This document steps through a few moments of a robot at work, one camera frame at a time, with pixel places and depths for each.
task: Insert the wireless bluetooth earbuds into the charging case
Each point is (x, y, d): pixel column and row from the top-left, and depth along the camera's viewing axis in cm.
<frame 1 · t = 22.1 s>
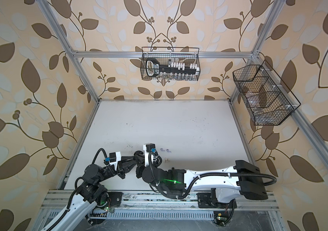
left hand: (137, 159, 68), fingers closed
right hand: (135, 158, 66), fingers closed
purple earbud right: (168, 151, 93), on the table

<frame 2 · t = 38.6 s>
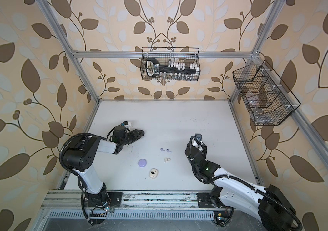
left hand: (141, 132, 96), fingers open
right hand: (195, 144, 82), fingers open
purple round earbud case: (142, 162, 89), on the table
beige earbud case: (153, 173, 84), point 2 cm above the table
the other named things where they were.

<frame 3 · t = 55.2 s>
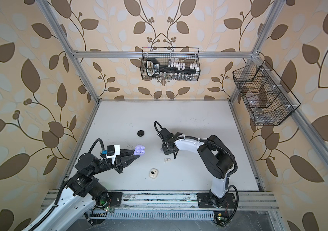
left hand: (137, 153, 61), fingers closed
right hand: (169, 150, 93), fingers closed
purple round earbud case: (140, 150, 64), point 29 cm above the table
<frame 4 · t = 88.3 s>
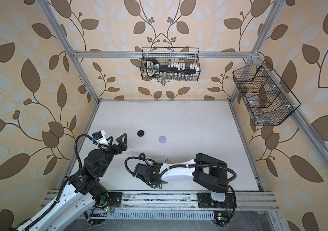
left hand: (120, 135, 73), fingers open
right hand: (148, 171, 83), fingers open
purple round earbud case: (162, 139, 99), on the table
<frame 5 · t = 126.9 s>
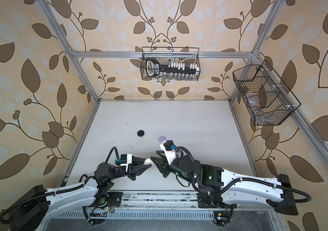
left hand: (149, 163, 64), fingers closed
right hand: (153, 157, 62), fingers open
